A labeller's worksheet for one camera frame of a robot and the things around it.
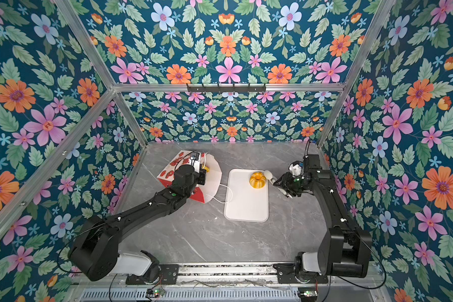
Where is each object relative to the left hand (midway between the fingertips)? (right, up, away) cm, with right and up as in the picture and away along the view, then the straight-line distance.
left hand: (203, 160), depth 83 cm
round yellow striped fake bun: (+26, -11, +16) cm, 32 cm away
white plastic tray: (+18, -22, +10) cm, 30 cm away
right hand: (+33, -11, -1) cm, 35 cm away
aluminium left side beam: (-48, -4, -21) cm, 52 cm away
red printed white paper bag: (-1, -17, +11) cm, 20 cm away
